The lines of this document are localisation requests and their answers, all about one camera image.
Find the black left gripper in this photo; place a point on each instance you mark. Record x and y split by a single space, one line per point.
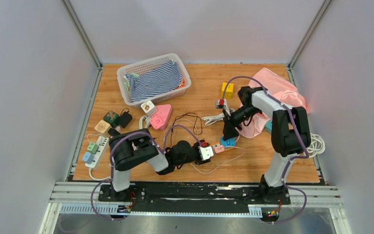
198 162

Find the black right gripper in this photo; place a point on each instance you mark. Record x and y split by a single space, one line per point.
230 123

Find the orange USB power strip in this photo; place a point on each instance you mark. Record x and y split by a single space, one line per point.
228 148

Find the pink USB charger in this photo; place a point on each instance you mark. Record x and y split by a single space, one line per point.
218 148

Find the teal USB power strip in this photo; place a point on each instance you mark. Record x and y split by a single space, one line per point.
268 126

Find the yellow cube socket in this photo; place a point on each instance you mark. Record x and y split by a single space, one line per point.
227 90

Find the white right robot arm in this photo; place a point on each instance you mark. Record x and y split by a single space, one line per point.
290 134

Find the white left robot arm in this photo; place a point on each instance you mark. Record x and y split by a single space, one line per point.
134 148

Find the pink triangular socket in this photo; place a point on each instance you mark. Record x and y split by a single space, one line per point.
159 120

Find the white tiger cube socket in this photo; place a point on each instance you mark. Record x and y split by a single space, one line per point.
149 108

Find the dark green cube socket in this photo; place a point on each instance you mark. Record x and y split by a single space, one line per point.
112 118

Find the beige cube socket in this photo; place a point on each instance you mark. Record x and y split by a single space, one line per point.
102 127

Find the green plug adapter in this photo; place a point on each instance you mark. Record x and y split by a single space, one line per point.
92 148

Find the light blue plug adapter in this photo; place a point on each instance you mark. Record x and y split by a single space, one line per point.
88 158

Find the black power adapter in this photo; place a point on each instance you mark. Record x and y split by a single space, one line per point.
124 119

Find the blue striped cloth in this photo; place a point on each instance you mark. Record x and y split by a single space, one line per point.
163 79

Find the white plastic basket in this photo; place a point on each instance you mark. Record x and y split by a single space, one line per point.
144 66

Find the white power strip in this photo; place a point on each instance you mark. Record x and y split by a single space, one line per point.
102 143

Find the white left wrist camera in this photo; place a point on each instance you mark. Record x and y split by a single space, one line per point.
206 153

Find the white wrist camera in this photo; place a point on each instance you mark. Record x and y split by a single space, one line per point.
221 104
206 153

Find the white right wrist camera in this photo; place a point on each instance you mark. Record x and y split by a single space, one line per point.
221 104

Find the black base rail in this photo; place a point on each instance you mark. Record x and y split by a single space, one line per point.
192 197

